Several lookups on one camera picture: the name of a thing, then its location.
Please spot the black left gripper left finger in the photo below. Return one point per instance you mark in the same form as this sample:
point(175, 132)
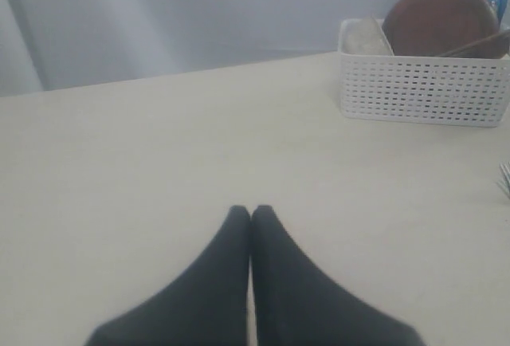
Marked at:
point(205, 305)

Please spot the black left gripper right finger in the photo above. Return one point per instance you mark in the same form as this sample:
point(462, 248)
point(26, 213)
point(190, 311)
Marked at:
point(296, 303)

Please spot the white perforated plastic basket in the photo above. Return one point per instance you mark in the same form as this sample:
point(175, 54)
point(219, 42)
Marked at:
point(430, 90)

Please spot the brown round wooden plate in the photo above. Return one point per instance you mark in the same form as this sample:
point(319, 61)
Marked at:
point(427, 28)

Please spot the silver fork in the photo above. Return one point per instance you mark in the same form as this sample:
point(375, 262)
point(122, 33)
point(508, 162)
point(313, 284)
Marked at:
point(504, 181)

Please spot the lower brown wooden chopstick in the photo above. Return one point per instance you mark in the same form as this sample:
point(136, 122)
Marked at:
point(490, 47)

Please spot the grey speckled ceramic dish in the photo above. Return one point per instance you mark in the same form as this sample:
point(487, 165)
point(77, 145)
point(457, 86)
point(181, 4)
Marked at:
point(365, 37)

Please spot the blue packet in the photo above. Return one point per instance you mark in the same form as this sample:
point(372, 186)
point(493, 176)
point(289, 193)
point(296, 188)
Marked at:
point(499, 8)

